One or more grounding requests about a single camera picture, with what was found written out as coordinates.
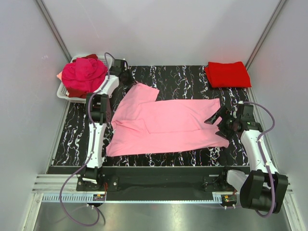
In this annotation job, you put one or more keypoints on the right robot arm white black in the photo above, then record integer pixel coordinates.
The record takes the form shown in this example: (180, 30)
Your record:
(264, 188)

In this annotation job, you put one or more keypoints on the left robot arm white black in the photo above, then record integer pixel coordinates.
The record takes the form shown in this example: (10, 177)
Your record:
(99, 114)

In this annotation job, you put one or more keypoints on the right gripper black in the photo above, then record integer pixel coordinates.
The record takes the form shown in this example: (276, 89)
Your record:
(226, 114)

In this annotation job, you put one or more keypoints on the crumpled magenta t shirt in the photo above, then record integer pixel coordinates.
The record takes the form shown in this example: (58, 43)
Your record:
(84, 75)

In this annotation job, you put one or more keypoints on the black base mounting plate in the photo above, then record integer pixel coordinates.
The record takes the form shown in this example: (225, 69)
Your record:
(158, 184)

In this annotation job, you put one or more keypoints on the aluminium rail front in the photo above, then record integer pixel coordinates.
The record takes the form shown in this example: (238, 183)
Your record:
(56, 188)

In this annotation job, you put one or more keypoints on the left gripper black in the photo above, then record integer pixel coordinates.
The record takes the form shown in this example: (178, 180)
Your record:
(128, 83)

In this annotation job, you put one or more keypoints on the light pink t shirt in basket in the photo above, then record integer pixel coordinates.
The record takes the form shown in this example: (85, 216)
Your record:
(59, 76)

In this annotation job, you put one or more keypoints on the folded red t shirt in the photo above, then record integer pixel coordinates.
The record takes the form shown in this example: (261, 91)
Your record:
(232, 75)

